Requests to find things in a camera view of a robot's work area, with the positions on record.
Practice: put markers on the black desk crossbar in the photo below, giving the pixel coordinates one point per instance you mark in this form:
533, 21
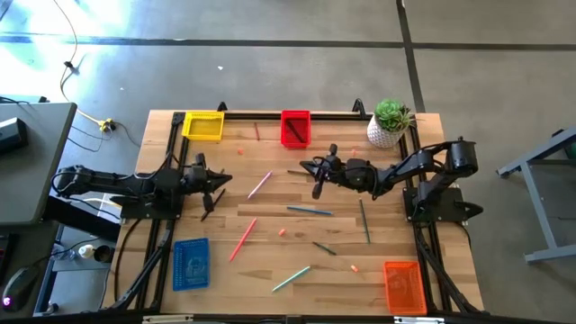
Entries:
76, 218

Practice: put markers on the silver metal bracket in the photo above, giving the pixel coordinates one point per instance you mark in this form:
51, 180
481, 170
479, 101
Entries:
167, 319
418, 320

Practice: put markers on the coral red pencil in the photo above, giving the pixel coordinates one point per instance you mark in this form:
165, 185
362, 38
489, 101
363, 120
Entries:
243, 240

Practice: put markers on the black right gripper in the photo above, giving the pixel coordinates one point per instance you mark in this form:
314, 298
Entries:
337, 171

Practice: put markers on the orange plastic mesh bin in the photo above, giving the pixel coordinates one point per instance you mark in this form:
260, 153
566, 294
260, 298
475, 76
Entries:
405, 288

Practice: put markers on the mint green pencil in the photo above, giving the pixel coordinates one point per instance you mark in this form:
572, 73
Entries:
291, 279

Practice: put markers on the pink pencil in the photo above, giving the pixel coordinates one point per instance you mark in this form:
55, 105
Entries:
259, 185

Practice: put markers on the white cup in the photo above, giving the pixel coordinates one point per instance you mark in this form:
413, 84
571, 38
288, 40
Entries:
85, 251

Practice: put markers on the grey desk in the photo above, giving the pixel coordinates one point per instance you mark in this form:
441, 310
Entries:
36, 180

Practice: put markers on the succulent in white faceted pot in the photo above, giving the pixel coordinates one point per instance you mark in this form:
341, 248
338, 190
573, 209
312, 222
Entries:
387, 130

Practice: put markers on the yellow plastic mesh bin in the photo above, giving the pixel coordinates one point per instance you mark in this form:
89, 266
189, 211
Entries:
202, 126

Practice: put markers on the dark green crayon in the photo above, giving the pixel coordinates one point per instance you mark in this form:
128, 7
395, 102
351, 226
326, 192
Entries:
324, 248

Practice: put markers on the black aluminium table frame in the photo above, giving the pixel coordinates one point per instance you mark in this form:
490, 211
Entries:
252, 116

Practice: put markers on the blue pencil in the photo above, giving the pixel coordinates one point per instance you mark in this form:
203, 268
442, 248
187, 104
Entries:
309, 210

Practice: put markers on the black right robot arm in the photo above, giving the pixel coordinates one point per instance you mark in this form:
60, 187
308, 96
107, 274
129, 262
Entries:
414, 164

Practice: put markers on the grey metal table frame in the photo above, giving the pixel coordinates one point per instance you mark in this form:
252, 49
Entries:
541, 211

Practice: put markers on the red crayon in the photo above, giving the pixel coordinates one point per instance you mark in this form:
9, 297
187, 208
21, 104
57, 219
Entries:
257, 131

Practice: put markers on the dark green pencil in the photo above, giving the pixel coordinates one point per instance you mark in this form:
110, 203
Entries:
364, 221

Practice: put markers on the black box device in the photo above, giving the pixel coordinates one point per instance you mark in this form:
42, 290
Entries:
11, 135

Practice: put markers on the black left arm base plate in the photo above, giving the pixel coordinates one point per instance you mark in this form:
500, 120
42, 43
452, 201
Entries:
135, 213

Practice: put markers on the black computer mouse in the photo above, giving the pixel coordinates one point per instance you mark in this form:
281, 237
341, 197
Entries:
18, 288

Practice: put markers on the dark grey pen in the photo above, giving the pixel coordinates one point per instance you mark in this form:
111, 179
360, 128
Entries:
294, 172

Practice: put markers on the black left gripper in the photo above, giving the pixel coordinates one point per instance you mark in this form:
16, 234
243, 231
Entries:
198, 179

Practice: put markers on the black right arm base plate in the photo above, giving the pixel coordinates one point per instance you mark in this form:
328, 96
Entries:
450, 213

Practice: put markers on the black cup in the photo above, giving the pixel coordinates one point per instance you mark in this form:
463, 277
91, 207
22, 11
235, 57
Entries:
103, 254

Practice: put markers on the red plastic mesh bin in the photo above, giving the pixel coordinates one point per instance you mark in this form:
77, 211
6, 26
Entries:
302, 135

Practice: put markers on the black table clamp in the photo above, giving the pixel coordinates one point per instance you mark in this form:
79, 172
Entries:
222, 107
358, 109

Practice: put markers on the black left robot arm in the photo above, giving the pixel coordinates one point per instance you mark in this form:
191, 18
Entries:
112, 180

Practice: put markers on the blue plastic mesh bin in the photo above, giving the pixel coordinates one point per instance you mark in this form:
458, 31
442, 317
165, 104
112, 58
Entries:
191, 263

